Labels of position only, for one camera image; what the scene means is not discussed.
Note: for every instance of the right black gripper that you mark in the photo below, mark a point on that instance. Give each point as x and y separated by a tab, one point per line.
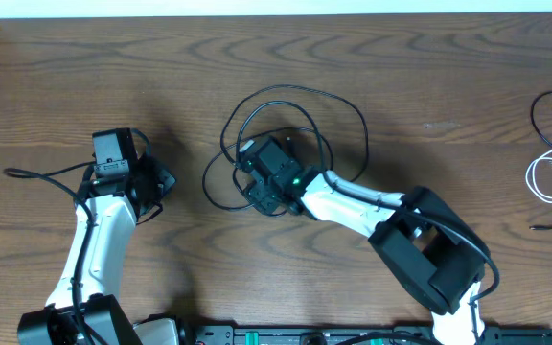
256	192

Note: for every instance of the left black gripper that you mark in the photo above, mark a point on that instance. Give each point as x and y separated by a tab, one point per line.
165	178

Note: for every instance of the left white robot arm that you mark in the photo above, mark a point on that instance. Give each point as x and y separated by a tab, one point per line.
119	190

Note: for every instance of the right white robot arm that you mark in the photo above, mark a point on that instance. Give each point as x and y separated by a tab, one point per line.
433	253

